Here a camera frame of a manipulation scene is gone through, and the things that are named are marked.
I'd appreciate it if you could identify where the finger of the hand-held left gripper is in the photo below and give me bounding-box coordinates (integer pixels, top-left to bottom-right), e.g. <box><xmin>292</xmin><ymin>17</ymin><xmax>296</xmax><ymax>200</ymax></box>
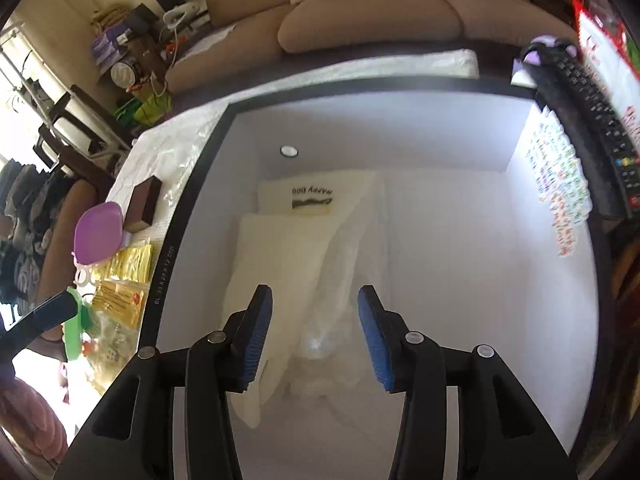
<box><xmin>0</xmin><ymin>292</ymin><xmax>78</xmax><ymax>361</ymax></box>

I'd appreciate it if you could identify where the stack of purple boxes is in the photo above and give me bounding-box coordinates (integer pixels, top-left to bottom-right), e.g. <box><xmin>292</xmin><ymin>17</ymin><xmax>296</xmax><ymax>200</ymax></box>
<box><xmin>91</xmin><ymin>27</ymin><xmax>136</xmax><ymax>68</ymax></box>

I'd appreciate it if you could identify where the brown sofa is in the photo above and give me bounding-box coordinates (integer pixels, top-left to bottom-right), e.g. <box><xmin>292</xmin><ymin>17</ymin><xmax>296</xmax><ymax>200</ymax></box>
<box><xmin>165</xmin><ymin>0</ymin><xmax>573</xmax><ymax>93</ymax></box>

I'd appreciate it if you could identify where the black box with white inside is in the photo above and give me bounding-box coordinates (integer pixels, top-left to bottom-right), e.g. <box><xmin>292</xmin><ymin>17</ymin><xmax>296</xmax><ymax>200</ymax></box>
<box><xmin>142</xmin><ymin>74</ymin><xmax>618</xmax><ymax>480</ymax></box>

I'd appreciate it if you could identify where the purple plate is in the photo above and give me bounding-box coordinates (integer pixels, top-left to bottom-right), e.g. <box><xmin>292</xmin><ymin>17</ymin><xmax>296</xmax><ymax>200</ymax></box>
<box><xmin>72</xmin><ymin>201</ymin><xmax>123</xmax><ymax>264</ymax></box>

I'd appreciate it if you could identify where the white steam iron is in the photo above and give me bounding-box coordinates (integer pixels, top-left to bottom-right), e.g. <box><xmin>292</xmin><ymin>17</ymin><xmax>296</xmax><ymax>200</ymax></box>
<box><xmin>162</xmin><ymin>1</ymin><xmax>203</xmax><ymax>28</ymax></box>

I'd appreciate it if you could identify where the white plastic bag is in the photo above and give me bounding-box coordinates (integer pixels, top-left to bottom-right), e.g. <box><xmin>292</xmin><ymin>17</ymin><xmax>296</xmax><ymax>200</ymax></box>
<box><xmin>220</xmin><ymin>212</ymin><xmax>351</xmax><ymax>429</ymax></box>

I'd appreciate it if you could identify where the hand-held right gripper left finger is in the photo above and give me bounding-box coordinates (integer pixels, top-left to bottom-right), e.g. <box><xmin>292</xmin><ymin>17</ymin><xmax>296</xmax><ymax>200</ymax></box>
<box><xmin>52</xmin><ymin>284</ymin><xmax>275</xmax><ymax>480</ymax></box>

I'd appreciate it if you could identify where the woven basket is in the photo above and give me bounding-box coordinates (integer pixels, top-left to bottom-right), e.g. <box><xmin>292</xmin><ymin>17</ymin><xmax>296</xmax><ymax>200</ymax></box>
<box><xmin>90</xmin><ymin>4</ymin><xmax>133</xmax><ymax>28</ymax></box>

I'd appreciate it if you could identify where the round tin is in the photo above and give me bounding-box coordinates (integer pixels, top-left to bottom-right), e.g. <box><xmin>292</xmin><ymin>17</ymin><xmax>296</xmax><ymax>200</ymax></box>
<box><xmin>110</xmin><ymin>60</ymin><xmax>141</xmax><ymax>92</ymax></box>

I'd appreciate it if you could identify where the dark wooden chair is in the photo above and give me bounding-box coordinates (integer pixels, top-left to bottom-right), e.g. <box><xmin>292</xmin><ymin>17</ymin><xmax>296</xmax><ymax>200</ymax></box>
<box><xmin>32</xmin><ymin>85</ymin><xmax>136</xmax><ymax>181</ymax></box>

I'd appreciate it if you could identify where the pile of clothes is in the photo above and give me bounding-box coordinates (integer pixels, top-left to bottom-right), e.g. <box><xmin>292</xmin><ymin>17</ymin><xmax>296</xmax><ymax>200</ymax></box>
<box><xmin>0</xmin><ymin>160</ymin><xmax>76</xmax><ymax>306</ymax></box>

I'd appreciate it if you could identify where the clear plastic bag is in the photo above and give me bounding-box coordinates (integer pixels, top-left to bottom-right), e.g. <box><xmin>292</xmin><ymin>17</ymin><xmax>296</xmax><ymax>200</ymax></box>
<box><xmin>295</xmin><ymin>175</ymin><xmax>397</xmax><ymax>402</ymax></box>

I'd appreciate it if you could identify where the pile of red snack bags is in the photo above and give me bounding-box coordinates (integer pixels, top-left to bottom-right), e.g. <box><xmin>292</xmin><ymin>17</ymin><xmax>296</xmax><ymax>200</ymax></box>
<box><xmin>570</xmin><ymin>0</ymin><xmax>640</xmax><ymax>151</ymax></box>

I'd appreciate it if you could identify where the green plate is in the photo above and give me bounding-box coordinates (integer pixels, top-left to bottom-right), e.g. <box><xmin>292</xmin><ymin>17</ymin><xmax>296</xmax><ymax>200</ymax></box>
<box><xmin>62</xmin><ymin>286</ymin><xmax>96</xmax><ymax>362</ymax></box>

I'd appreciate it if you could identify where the green bag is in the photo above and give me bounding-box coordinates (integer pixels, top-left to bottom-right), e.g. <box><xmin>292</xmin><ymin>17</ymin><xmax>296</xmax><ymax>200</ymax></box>
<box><xmin>116</xmin><ymin>94</ymin><xmax>173</xmax><ymax>126</ymax></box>

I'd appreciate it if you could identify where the person's left forearm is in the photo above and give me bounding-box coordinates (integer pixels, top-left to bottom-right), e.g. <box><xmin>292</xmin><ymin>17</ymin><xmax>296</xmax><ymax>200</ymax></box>
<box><xmin>0</xmin><ymin>385</ymin><xmax>68</xmax><ymax>467</ymax></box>

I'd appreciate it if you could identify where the brown sponge block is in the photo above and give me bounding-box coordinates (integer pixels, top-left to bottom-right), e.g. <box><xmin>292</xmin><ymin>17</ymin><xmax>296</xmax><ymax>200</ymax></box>
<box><xmin>123</xmin><ymin>176</ymin><xmax>163</xmax><ymax>233</ymax></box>

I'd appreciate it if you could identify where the black remote control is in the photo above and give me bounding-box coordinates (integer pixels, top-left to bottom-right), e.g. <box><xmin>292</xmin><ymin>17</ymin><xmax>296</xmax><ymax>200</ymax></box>
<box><xmin>542</xmin><ymin>50</ymin><xmax>640</xmax><ymax>218</ymax></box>

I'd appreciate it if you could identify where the white paper sheet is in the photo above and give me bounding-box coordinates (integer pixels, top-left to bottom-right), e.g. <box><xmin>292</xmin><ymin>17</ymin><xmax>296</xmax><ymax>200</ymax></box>
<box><xmin>175</xmin><ymin>25</ymin><xmax>237</xmax><ymax>68</ymax></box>

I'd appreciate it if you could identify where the yellow packet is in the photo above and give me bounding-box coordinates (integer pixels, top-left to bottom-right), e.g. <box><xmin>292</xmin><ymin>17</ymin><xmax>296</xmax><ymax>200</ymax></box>
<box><xmin>92</xmin><ymin>280</ymin><xmax>149</xmax><ymax>331</ymax></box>
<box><xmin>102</xmin><ymin>241</ymin><xmax>153</xmax><ymax>286</ymax></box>

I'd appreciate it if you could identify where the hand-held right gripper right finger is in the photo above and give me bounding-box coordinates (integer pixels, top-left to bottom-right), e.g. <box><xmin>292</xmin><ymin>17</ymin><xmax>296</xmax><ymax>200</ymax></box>
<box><xmin>356</xmin><ymin>284</ymin><xmax>571</xmax><ymax>480</ymax></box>

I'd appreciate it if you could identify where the purple white gadget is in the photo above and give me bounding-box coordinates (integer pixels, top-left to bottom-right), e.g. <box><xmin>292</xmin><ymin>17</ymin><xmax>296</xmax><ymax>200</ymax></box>
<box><xmin>511</xmin><ymin>34</ymin><xmax>578</xmax><ymax>87</ymax></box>

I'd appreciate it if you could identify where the pale clear packet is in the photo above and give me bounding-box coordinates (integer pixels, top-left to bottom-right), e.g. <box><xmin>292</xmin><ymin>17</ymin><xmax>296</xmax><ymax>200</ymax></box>
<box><xmin>85</xmin><ymin>310</ymin><xmax>142</xmax><ymax>396</ymax></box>

